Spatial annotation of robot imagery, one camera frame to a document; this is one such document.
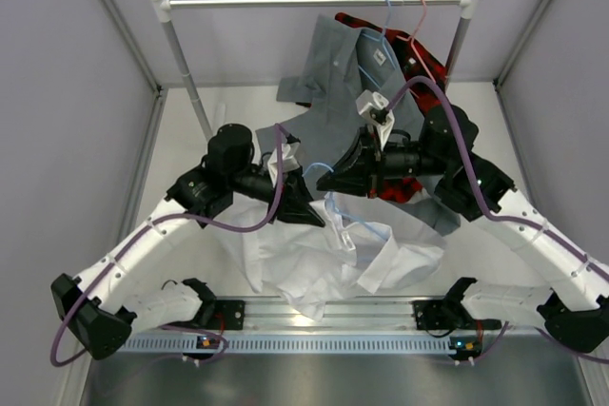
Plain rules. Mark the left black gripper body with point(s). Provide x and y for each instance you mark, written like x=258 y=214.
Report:
x=285 y=193

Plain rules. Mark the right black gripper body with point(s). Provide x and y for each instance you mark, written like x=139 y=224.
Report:
x=373 y=166

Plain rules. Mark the light blue hanger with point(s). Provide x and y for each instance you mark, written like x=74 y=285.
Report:
x=343 y=216

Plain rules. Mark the white shirt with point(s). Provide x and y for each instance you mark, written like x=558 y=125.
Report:
x=310 y=266

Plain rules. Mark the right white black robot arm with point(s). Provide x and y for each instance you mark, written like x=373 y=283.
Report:
x=571 y=307

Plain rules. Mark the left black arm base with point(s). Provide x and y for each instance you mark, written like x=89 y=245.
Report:
x=228 y=315

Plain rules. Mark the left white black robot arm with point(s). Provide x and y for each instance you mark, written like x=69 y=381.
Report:
x=226 y=190

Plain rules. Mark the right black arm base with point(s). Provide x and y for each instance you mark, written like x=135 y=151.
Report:
x=465 y=333

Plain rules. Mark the red black plaid shirt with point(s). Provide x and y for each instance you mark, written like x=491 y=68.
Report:
x=414 y=60

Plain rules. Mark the grey button-up shirt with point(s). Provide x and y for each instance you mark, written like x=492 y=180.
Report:
x=330 y=85

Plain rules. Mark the blue hanger holding grey shirt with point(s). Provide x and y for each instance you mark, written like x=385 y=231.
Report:
x=376 y=60

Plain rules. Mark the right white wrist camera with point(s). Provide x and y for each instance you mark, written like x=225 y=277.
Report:
x=372 y=106

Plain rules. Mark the pink wire hanger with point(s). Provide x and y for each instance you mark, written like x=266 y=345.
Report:
x=418 y=25

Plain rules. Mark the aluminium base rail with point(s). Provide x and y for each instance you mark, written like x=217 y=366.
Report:
x=385 y=313

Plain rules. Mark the slotted grey cable duct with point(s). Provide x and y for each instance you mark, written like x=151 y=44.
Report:
x=287 y=344

